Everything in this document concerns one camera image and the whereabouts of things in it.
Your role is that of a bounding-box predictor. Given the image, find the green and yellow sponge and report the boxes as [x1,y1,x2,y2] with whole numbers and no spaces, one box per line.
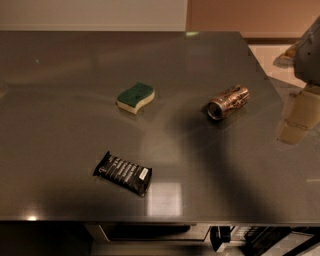
[116,82,155,114]

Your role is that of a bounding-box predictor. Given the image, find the orange soda can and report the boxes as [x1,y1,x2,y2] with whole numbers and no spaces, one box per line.
[207,85,250,121]

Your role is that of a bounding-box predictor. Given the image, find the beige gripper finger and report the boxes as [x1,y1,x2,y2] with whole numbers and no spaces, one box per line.
[277,84,320,145]
[273,42,298,67]

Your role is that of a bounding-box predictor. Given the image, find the black snack bar wrapper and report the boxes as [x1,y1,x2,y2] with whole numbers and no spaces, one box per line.
[93,152,152,197]

